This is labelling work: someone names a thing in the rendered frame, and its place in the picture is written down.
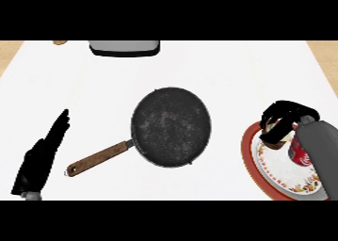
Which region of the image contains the white plate with red rim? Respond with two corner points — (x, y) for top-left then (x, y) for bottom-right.
(241, 120), (332, 201)

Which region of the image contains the brown cupcake with white frosting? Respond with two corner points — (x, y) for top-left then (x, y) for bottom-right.
(262, 122), (290, 151)

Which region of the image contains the red soda can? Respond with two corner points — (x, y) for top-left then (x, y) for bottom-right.
(287, 125), (313, 167)

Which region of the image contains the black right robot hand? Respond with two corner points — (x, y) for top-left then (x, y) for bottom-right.
(257, 100), (322, 145)

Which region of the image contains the dark pan with wooden handle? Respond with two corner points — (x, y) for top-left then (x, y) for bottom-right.
(65, 87), (213, 178)

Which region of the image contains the grey and black appliance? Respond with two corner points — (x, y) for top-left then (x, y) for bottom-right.
(88, 40), (161, 58)

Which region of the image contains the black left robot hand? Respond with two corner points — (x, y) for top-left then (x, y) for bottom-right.
(11, 108), (71, 197)

